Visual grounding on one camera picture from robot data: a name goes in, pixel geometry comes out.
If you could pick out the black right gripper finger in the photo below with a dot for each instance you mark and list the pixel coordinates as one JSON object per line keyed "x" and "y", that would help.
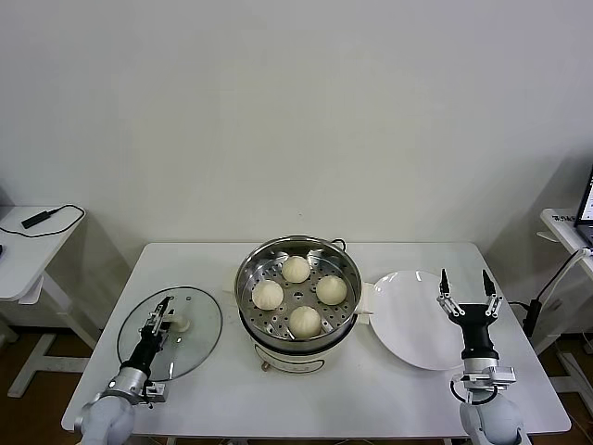
{"x": 490, "y": 294}
{"x": 445, "y": 294}

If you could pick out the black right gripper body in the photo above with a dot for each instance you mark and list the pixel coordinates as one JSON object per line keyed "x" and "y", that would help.
{"x": 477, "y": 329}

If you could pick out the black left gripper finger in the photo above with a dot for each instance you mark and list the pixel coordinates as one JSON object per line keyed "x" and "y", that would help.
{"x": 169, "y": 315}
{"x": 152, "y": 324}

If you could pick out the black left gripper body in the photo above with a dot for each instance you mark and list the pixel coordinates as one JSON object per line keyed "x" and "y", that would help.
{"x": 146, "y": 352}

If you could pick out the white pleated steamed baozi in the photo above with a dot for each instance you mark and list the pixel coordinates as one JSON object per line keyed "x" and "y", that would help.
{"x": 267, "y": 296}
{"x": 331, "y": 290}
{"x": 305, "y": 321}
{"x": 295, "y": 269}

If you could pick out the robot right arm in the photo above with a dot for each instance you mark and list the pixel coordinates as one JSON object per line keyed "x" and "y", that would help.
{"x": 491, "y": 417}

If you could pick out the steel perforated steamer basket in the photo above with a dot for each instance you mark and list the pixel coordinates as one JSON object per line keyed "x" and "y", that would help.
{"x": 248, "y": 273}

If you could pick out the white round plate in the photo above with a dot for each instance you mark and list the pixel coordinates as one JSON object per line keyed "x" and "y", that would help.
{"x": 407, "y": 324}

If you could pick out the white shelf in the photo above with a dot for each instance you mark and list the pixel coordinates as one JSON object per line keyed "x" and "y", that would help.
{"x": 563, "y": 232}

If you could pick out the open black laptop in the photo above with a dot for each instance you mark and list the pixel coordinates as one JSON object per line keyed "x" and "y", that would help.
{"x": 586, "y": 208}

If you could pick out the white electric cooking pot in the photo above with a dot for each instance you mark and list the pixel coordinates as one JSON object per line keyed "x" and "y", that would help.
{"x": 292, "y": 361}

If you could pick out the white side desk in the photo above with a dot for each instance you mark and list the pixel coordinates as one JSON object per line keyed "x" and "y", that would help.
{"x": 28, "y": 259}

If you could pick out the black adapter box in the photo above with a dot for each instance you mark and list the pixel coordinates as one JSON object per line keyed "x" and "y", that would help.
{"x": 34, "y": 219}

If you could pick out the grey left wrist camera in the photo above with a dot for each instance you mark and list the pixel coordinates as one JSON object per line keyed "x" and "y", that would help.
{"x": 156, "y": 395}

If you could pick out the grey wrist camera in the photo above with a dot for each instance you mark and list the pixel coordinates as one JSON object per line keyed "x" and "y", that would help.
{"x": 156, "y": 395}
{"x": 491, "y": 379}

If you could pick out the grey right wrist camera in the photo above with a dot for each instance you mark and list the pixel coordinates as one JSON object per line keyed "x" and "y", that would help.
{"x": 491, "y": 379}

